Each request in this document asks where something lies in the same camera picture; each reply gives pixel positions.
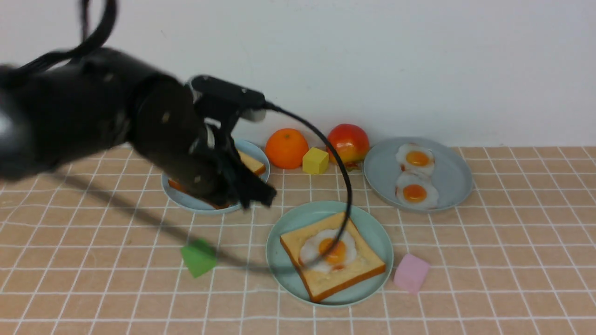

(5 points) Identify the orange fruit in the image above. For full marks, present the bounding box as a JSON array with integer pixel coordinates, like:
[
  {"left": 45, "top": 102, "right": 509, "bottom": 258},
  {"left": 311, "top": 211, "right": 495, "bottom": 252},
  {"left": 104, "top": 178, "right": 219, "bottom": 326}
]
[{"left": 264, "top": 128, "right": 310, "bottom": 169}]

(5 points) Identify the pink cube block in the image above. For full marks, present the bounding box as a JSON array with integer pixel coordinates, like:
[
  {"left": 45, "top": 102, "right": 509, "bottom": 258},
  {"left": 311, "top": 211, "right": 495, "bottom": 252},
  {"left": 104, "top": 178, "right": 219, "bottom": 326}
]
[{"left": 393, "top": 253, "right": 430, "bottom": 295}]

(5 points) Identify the fried egg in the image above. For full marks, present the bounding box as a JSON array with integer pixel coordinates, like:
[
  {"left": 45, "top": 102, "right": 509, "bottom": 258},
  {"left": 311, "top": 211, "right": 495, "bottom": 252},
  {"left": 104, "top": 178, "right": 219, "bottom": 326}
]
[
  {"left": 298, "top": 229, "right": 358, "bottom": 273},
  {"left": 395, "top": 171, "right": 440, "bottom": 210},
  {"left": 395, "top": 143, "right": 435, "bottom": 176}
]

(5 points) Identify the mint green plate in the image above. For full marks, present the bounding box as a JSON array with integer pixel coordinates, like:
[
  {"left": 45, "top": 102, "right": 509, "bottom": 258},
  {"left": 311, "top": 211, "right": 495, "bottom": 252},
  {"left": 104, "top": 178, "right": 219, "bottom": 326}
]
[{"left": 265, "top": 201, "right": 394, "bottom": 307}]

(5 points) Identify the yellow cube block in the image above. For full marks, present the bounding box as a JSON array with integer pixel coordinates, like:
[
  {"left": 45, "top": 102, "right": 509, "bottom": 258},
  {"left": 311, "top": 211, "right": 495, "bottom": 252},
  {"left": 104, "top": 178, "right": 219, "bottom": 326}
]
[{"left": 302, "top": 147, "right": 329, "bottom": 174}]

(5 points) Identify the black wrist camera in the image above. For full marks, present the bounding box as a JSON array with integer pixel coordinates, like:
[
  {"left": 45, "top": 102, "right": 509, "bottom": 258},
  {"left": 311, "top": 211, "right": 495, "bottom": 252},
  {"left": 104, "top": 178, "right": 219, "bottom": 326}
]
[{"left": 186, "top": 75, "right": 266, "bottom": 122}]

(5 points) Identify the checkered beige tablecloth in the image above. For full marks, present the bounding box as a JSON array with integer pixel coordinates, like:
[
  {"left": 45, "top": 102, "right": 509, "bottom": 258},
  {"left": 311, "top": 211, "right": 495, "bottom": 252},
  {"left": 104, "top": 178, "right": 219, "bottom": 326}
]
[{"left": 0, "top": 147, "right": 596, "bottom": 335}]

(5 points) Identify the grey plate with eggs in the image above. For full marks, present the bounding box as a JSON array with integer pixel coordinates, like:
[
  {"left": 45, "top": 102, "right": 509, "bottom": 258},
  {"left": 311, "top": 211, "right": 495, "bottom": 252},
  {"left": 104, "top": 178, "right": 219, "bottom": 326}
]
[{"left": 362, "top": 136, "right": 474, "bottom": 213}]

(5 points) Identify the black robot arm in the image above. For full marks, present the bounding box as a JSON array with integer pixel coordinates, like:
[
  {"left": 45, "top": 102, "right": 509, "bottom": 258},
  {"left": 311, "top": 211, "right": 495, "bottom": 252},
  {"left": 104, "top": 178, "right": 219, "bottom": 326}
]
[{"left": 0, "top": 47, "right": 277, "bottom": 208}]

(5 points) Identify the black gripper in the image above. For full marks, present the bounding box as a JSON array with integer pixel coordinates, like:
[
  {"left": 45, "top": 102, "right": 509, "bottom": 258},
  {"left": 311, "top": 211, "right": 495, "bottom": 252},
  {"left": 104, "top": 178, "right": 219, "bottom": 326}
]
[{"left": 130, "top": 77, "right": 277, "bottom": 208}]

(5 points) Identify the black cable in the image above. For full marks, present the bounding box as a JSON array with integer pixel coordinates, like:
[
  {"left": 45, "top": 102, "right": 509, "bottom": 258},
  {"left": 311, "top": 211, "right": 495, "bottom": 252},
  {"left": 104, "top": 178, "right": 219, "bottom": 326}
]
[{"left": 19, "top": 0, "right": 353, "bottom": 263}]

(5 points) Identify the green cube block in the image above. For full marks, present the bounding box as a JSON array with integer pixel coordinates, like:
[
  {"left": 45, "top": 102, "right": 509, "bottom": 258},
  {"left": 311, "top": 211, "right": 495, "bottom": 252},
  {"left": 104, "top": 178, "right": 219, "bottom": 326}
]
[{"left": 180, "top": 238, "right": 217, "bottom": 278}]

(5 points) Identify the fried egg front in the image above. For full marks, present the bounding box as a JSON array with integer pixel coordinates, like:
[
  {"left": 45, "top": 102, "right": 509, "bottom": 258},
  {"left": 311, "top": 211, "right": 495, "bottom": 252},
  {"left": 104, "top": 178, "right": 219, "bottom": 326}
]
[{"left": 298, "top": 229, "right": 358, "bottom": 273}]

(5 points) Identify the light blue bread plate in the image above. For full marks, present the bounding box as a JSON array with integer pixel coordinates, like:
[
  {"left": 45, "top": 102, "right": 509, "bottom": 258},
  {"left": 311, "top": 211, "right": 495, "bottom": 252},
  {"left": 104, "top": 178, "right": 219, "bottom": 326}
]
[{"left": 161, "top": 138, "right": 271, "bottom": 215}]

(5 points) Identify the toast slice top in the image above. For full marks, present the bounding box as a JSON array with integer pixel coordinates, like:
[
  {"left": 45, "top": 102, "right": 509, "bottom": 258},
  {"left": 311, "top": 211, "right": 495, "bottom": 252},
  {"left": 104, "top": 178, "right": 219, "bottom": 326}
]
[{"left": 279, "top": 213, "right": 386, "bottom": 303}]

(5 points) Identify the fried egg back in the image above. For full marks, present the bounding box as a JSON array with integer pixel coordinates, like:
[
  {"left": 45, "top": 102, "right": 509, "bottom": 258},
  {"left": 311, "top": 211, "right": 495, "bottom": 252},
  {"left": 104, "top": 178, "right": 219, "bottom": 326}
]
[{"left": 395, "top": 143, "right": 435, "bottom": 176}]

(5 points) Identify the toast slice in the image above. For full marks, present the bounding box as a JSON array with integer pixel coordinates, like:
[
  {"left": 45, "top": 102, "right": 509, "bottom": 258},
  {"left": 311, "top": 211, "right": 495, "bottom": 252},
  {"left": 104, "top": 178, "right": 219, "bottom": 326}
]
[
  {"left": 238, "top": 151, "right": 266, "bottom": 176},
  {"left": 279, "top": 213, "right": 386, "bottom": 303},
  {"left": 168, "top": 179, "right": 231, "bottom": 210}
]

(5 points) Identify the red yellow pomegranate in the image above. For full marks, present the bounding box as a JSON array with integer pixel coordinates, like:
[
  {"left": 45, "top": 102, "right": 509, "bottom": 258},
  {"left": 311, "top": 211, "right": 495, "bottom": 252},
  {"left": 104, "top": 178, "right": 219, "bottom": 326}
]
[{"left": 326, "top": 123, "right": 370, "bottom": 170}]

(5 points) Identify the fried egg left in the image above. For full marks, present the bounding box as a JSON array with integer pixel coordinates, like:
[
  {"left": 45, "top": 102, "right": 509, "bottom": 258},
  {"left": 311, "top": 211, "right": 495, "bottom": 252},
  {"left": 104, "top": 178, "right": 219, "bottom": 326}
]
[{"left": 395, "top": 171, "right": 440, "bottom": 210}]

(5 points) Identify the toast slice bottom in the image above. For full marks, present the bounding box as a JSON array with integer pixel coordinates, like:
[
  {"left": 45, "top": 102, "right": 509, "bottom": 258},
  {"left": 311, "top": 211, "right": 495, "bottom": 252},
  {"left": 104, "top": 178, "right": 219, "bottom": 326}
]
[{"left": 168, "top": 179, "right": 231, "bottom": 210}]

